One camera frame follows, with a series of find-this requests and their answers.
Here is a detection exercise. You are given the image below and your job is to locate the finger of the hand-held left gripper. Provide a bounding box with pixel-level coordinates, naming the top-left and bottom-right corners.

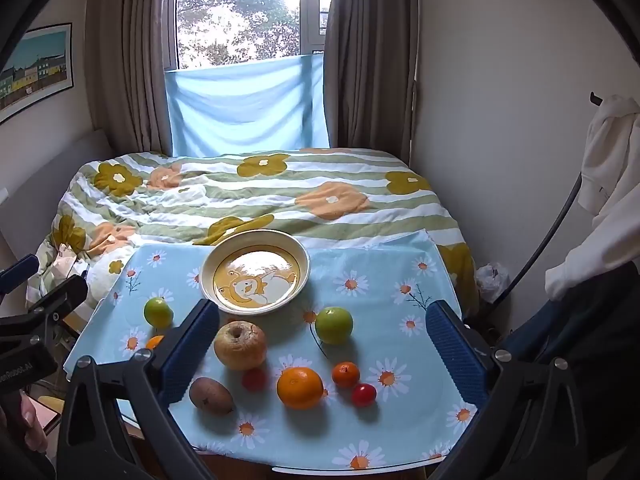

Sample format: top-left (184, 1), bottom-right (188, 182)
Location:
top-left (0, 254), bottom-right (40, 296)
top-left (22, 274), bottom-right (90, 323)

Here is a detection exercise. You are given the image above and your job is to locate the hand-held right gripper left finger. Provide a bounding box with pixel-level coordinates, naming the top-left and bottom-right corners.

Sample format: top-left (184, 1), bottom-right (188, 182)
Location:
top-left (55, 299), bottom-right (221, 480)

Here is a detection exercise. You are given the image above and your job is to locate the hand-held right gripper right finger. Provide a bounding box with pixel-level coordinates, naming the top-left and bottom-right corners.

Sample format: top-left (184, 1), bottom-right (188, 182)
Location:
top-left (425, 300), bottom-right (588, 480)

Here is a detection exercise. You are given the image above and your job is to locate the brown kiwi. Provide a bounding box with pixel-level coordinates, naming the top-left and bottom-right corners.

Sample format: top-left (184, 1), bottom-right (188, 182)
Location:
top-left (188, 376), bottom-right (236, 417)

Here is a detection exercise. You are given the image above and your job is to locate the wrinkled yellow apple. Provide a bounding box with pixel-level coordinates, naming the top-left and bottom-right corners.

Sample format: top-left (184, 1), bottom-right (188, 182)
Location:
top-left (214, 320), bottom-right (268, 372)

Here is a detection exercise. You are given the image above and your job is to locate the red cherry tomato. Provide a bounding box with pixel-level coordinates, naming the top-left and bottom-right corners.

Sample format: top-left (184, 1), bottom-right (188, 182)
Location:
top-left (351, 383), bottom-right (378, 408)
top-left (242, 367), bottom-right (269, 393)

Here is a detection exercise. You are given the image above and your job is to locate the cream bear print bowl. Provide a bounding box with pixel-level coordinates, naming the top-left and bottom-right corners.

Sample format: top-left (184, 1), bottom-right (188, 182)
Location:
top-left (199, 229), bottom-right (312, 317)

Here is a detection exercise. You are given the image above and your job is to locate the large orange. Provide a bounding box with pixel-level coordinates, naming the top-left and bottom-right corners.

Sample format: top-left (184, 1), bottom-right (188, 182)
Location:
top-left (276, 366), bottom-right (325, 411)

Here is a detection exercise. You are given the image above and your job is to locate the person's left hand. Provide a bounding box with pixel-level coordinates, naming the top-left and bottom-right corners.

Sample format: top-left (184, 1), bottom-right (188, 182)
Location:
top-left (0, 392), bottom-right (49, 456)

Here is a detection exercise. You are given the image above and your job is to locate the green apple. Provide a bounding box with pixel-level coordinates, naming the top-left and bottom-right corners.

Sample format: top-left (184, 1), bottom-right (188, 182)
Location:
top-left (144, 297), bottom-right (175, 330)
top-left (314, 306), bottom-right (354, 346)

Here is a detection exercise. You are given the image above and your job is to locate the white plastic bag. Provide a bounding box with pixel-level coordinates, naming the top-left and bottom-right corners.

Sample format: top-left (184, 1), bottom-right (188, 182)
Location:
top-left (475, 261), bottom-right (512, 305)

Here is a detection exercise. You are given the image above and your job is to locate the blue daisy print tablecloth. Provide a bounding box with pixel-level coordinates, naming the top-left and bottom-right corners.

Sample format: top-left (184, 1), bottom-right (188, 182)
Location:
top-left (65, 230), bottom-right (478, 473)

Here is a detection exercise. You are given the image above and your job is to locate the small tangerine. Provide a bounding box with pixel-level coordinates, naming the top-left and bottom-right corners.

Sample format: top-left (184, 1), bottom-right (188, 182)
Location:
top-left (332, 361), bottom-right (361, 389)

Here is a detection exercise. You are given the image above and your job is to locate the striped floral blanket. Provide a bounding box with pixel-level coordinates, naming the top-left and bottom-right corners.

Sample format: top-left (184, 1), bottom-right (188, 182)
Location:
top-left (27, 147), bottom-right (481, 321)

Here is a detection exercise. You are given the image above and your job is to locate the brown curtain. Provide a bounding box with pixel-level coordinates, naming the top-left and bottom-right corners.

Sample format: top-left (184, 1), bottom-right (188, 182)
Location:
top-left (84, 0), bottom-right (176, 156)
top-left (322, 0), bottom-right (418, 163)

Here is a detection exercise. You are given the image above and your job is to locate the white garment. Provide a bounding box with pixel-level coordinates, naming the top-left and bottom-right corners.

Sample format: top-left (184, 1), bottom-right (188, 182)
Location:
top-left (544, 95), bottom-right (640, 301)

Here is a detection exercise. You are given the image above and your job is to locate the light blue window cloth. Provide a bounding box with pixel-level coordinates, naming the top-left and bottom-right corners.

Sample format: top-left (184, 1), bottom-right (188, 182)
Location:
top-left (164, 54), bottom-right (331, 157)

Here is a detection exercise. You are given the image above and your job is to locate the window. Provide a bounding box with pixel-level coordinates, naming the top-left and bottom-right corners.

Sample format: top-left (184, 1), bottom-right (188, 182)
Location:
top-left (176, 0), bottom-right (337, 70)

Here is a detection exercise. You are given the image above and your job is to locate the black curved cable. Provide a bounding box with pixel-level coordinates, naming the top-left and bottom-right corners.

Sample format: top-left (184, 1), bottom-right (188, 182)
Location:
top-left (500, 172), bottom-right (583, 306)

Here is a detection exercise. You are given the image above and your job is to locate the framed wall picture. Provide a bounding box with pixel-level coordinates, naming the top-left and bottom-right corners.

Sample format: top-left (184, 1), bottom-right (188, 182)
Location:
top-left (0, 22), bottom-right (75, 126)

